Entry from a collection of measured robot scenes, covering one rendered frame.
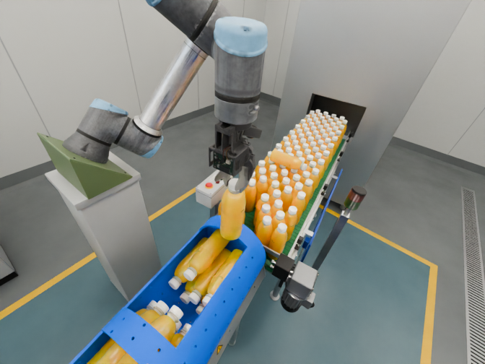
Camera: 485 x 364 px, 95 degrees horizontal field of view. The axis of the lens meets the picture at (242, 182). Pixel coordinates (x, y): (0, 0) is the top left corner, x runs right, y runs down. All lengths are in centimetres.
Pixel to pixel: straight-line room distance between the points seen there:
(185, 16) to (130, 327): 69
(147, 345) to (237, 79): 60
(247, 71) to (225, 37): 6
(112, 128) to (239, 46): 90
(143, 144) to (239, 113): 84
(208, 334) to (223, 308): 7
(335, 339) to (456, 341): 95
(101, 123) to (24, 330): 160
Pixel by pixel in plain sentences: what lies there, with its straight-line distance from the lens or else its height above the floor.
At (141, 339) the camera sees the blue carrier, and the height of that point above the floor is 123.
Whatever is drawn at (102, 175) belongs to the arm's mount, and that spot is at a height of 119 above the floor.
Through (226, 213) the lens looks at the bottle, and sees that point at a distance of 65.
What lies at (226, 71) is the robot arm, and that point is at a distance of 43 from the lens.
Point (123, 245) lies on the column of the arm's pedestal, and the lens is 157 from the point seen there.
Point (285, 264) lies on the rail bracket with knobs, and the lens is 104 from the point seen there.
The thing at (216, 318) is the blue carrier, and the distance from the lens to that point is 73.
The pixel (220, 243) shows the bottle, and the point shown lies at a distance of 87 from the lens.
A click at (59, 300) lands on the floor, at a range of 233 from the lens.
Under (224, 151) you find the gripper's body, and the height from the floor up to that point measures 161.
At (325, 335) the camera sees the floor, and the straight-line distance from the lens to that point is 210.
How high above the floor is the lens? 186
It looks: 40 degrees down
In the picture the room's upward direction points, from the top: 7 degrees clockwise
